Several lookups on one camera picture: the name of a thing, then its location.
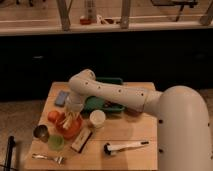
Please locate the green cup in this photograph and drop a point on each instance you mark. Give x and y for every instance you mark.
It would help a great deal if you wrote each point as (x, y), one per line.
(55, 142)

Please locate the white handled brush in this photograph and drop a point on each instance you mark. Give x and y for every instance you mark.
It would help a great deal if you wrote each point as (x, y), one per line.
(110, 149)

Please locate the yellow banana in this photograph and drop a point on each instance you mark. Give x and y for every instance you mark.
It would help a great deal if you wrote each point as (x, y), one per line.
(71, 118)

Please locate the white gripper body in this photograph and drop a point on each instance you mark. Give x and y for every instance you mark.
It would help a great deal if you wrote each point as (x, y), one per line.
(74, 103)

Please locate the white cup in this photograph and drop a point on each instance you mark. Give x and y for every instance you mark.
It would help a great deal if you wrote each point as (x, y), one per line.
(97, 118)

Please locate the blue sponge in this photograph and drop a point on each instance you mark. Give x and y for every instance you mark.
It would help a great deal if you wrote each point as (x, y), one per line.
(61, 98)

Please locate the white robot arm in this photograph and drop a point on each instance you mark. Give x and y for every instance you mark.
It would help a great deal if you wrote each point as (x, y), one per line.
(183, 125)

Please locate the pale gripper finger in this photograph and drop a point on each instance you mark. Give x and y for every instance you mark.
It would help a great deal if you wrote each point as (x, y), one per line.
(76, 117)
(66, 121)

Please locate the red object on shelf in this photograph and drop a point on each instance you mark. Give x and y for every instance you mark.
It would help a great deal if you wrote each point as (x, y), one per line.
(84, 21)

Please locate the orange fruit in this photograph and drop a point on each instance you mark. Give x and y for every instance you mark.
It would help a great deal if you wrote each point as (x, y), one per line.
(53, 115)

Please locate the red bowl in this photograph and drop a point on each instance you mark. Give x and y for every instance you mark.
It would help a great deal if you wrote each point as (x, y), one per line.
(72, 130)

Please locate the black pole stand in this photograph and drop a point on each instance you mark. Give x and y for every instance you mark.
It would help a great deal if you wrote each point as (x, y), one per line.
(9, 151)

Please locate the metal cup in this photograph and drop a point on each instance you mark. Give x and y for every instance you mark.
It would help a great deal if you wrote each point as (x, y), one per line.
(41, 132)

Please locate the metal fork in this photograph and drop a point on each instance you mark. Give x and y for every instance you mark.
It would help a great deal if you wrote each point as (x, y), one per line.
(58, 160)

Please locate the dark grape bunch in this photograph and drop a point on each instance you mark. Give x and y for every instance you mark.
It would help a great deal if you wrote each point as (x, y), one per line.
(107, 104)

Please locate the green plastic tray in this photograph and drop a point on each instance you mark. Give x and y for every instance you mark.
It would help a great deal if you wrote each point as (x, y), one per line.
(95, 103)

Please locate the wooden eraser block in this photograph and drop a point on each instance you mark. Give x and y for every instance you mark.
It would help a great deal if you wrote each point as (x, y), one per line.
(81, 139)

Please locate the dark brown bowl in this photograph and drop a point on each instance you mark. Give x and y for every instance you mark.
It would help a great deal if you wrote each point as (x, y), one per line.
(132, 112)

